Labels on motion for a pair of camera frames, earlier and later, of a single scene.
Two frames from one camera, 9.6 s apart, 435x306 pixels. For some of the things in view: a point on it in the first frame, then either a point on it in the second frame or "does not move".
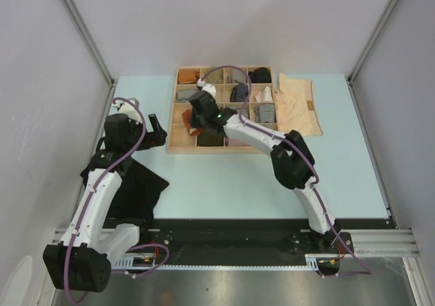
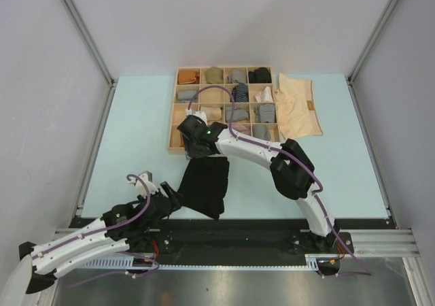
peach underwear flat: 296,107 does not move
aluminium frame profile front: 366,241 does not move
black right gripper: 194,122 to 191,151
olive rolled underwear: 215,76 does not move
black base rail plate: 175,243 does not move
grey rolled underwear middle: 245,111 does not move
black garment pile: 137,194 to 204,185
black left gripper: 153,139 to 175,197
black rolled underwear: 261,75 does not move
